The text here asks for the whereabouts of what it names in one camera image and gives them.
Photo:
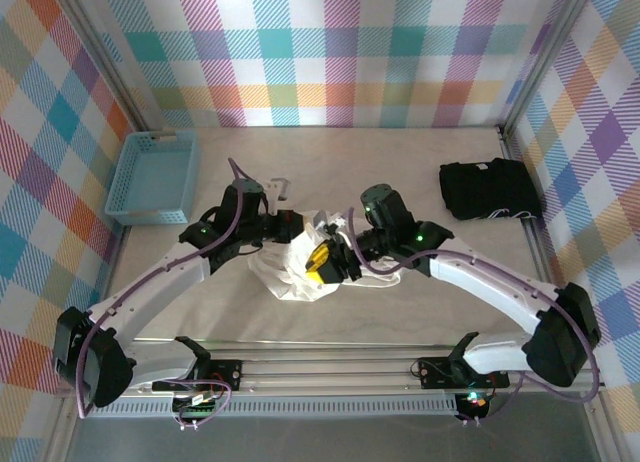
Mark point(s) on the aluminium side rail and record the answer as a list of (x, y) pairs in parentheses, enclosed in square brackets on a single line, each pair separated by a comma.
[(119, 247), (534, 242)]

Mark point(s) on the electronics board with LEDs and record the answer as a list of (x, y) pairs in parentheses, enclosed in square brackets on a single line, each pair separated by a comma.
[(474, 404)]

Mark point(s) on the white t-shirt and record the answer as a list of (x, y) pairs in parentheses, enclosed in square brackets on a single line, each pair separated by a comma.
[(295, 287)]

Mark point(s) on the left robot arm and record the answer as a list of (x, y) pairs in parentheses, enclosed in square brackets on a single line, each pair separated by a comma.
[(150, 287)]

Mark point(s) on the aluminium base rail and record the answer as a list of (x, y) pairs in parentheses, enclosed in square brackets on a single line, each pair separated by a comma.
[(325, 372)]

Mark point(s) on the aluminium frame post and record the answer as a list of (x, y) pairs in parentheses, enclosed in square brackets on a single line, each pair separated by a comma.
[(545, 57), (115, 67)]

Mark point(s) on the blue plastic basket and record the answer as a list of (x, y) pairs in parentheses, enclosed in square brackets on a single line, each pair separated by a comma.
[(150, 177)]

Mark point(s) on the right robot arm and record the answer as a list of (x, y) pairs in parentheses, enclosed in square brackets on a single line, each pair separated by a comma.
[(480, 277)]

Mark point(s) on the black folded t-shirt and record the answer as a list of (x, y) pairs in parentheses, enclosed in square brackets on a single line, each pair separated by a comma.
[(487, 187)]

